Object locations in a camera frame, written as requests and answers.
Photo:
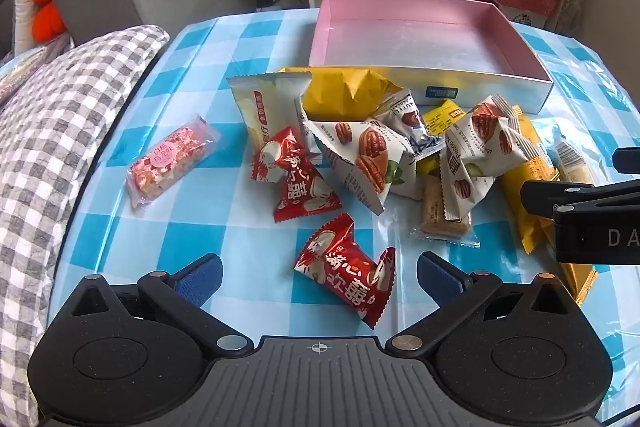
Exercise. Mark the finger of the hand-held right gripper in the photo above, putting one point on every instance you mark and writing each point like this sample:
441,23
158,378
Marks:
542,197
627,161

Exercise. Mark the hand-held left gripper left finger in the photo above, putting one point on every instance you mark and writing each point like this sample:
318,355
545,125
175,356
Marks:
200,279

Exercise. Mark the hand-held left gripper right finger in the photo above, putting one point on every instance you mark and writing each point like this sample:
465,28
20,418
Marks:
437,279

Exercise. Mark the long orange-yellow snack packet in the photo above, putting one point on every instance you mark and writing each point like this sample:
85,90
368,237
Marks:
535,207

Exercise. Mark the clear wafer cracker packet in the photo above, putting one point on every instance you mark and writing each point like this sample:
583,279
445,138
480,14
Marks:
440,217

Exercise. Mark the white pecan snack packet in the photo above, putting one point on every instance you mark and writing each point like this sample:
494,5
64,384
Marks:
480,142
362,157

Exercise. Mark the red candy packet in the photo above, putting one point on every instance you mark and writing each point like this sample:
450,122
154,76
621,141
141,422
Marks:
292,179
345,272

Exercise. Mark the white and green snack packet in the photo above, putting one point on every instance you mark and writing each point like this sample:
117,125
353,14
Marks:
405,179

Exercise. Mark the pink nougat bar packet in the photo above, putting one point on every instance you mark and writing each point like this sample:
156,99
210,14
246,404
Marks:
167,162

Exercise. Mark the small yellow snack packet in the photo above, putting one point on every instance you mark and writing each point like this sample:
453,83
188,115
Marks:
442,119

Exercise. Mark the silver truffle snack packet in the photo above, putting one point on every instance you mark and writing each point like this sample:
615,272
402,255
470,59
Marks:
407,117

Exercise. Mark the white and yellow snack packet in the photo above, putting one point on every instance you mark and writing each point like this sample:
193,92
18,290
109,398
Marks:
260,107

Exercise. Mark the pink cardboard box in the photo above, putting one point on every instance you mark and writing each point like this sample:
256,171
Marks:
400,49

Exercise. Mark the large yellow snack packet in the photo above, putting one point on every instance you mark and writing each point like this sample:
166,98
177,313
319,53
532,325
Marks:
345,92

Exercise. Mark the blue checked tablecloth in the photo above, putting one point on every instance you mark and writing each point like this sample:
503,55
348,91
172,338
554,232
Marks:
240,232

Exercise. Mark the grey checked pillow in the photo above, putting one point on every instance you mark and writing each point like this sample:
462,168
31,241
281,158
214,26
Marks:
55,147

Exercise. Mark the orange plush toy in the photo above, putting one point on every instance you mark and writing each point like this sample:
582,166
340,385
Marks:
47,14

